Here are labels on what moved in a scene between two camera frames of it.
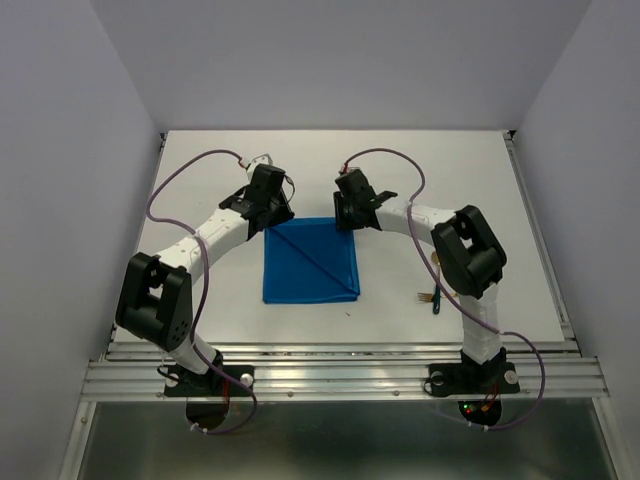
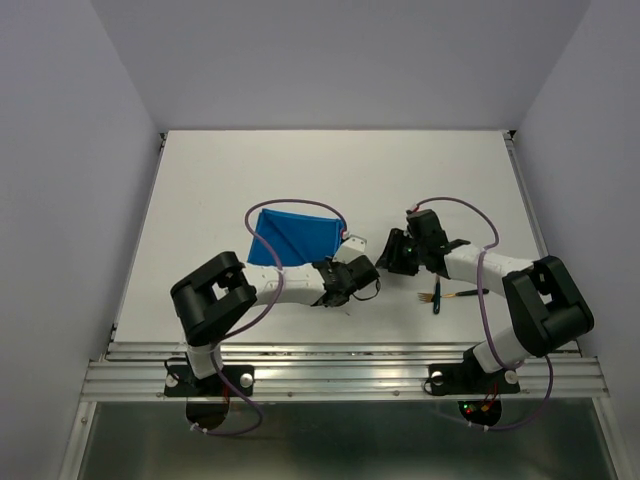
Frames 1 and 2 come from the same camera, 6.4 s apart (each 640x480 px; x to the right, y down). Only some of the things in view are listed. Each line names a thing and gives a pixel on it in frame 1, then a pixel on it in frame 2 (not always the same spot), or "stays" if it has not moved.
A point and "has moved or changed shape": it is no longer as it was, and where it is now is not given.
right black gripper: [341, 221] to [389, 257]
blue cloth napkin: [309, 260] has moved or changed shape
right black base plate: [462, 379] stays
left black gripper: [285, 213] to [332, 264]
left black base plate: [182, 383] stays
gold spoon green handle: [437, 290] stays
